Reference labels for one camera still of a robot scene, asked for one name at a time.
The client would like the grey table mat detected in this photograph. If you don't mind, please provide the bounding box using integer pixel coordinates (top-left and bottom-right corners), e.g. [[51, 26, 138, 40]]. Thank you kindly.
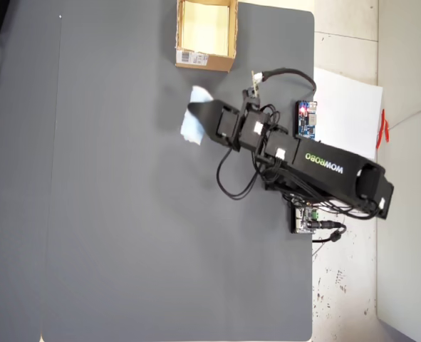
[[40, 0, 316, 342]]

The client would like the blue circuit board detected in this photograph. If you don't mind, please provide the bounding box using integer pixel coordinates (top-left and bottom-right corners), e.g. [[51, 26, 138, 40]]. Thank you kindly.
[[294, 100, 319, 140]]

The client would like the black sleeved camera cable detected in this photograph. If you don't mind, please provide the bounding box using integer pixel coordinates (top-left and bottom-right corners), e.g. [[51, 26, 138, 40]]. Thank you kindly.
[[260, 67, 318, 95]]

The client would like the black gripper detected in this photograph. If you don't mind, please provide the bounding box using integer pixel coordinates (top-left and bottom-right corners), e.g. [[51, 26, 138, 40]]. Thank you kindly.
[[187, 88, 274, 162]]

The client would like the light blue block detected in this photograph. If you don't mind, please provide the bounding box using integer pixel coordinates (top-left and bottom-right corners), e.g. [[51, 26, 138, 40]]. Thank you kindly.
[[180, 85, 215, 147]]

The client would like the black power cable with plug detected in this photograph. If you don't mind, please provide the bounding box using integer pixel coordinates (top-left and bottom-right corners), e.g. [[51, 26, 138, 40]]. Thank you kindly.
[[311, 220, 348, 245]]

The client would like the white paper sheet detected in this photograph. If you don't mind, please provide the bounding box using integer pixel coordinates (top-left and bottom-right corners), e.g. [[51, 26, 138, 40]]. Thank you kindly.
[[313, 66, 384, 162]]

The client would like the small wrist camera board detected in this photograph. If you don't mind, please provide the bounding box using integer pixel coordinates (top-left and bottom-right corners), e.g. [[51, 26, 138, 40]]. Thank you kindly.
[[250, 70, 264, 99]]

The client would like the black servo cable loop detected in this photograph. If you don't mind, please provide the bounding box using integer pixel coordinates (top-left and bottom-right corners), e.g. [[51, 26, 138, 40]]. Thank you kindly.
[[215, 148, 269, 201]]

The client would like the white green controller board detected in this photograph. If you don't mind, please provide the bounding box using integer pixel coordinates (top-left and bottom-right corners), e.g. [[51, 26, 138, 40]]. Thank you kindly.
[[289, 199, 322, 235]]

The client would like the open cardboard box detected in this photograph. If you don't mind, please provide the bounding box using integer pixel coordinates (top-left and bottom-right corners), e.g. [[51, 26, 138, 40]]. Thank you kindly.
[[175, 0, 239, 73]]

